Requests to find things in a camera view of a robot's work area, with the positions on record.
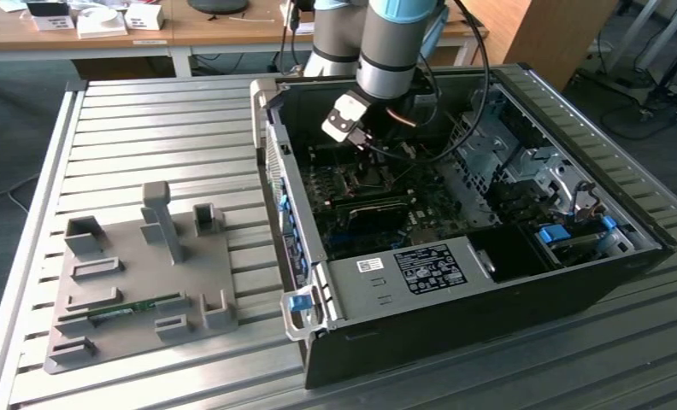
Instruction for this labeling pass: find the CPU socket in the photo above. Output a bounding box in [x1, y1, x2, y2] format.
[338, 161, 401, 196]

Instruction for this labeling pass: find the black RAM slot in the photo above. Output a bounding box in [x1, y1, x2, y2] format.
[336, 198, 414, 214]
[330, 191, 416, 206]

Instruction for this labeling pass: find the silver drive cage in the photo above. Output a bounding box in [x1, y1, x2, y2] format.
[440, 83, 568, 227]

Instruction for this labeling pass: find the green motherboard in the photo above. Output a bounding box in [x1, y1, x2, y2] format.
[301, 143, 492, 261]

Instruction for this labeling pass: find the black graphics card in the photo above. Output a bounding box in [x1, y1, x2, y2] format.
[342, 203, 416, 237]

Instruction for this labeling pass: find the wooden cabinet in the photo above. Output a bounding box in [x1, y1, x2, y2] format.
[503, 0, 623, 93]

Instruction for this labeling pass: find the wooden desk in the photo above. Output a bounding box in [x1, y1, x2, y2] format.
[170, 0, 492, 78]
[0, 0, 175, 79]

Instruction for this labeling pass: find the blue disk carrier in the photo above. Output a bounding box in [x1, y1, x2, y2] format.
[536, 225, 572, 247]

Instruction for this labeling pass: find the grey power supply unit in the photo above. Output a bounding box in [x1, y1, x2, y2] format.
[314, 237, 497, 330]

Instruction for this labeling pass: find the dark round object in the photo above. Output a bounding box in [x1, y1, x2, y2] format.
[187, 0, 251, 15]

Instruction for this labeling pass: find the blue case latch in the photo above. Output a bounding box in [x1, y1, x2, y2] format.
[288, 293, 313, 316]

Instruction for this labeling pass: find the black open PC case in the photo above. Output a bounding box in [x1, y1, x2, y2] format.
[249, 62, 677, 390]

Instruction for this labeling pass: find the white labelled box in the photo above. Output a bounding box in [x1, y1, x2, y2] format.
[32, 15, 78, 32]
[123, 3, 167, 32]

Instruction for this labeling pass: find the white round holder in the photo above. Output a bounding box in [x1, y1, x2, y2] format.
[75, 6, 130, 40]

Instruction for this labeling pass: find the grey parts rack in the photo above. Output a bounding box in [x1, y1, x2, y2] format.
[42, 180, 242, 376]

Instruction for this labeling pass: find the green RAM stick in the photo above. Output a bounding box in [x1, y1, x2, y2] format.
[86, 300, 182, 320]

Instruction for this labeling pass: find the small black device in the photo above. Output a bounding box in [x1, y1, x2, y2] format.
[24, 0, 71, 18]

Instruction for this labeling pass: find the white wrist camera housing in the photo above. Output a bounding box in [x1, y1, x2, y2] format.
[321, 91, 373, 145]

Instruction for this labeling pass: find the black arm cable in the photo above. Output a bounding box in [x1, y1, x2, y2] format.
[370, 0, 495, 164]

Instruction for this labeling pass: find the coloured wire bundle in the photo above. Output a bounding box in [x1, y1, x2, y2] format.
[565, 179, 610, 224]

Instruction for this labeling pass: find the blue plastic rail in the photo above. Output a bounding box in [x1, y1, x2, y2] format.
[600, 215, 623, 257]

